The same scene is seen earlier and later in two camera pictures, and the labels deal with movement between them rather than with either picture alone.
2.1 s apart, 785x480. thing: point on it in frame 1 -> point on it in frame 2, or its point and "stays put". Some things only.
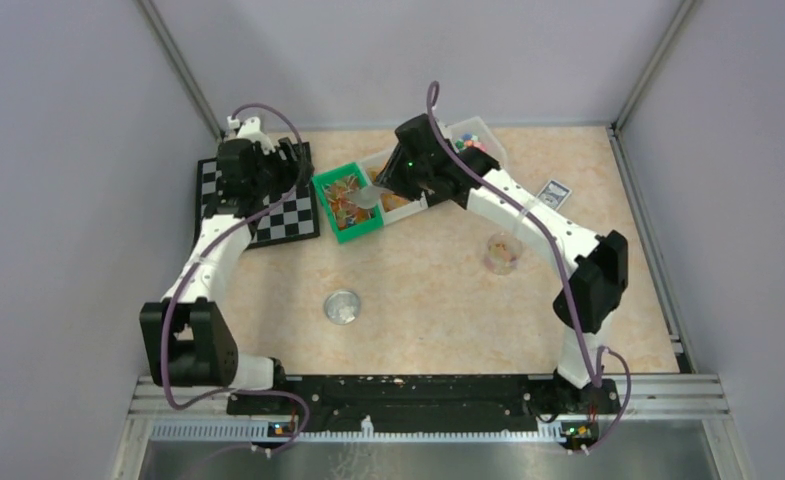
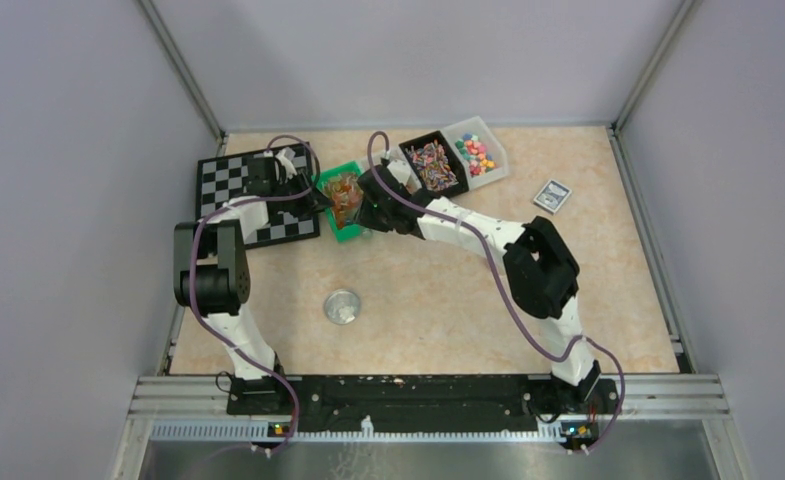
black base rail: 426,398 stays put
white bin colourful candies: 475,132 stays put
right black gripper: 390,178 -> 366,219
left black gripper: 290,173 -> 311,202
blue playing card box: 554,194 stays put
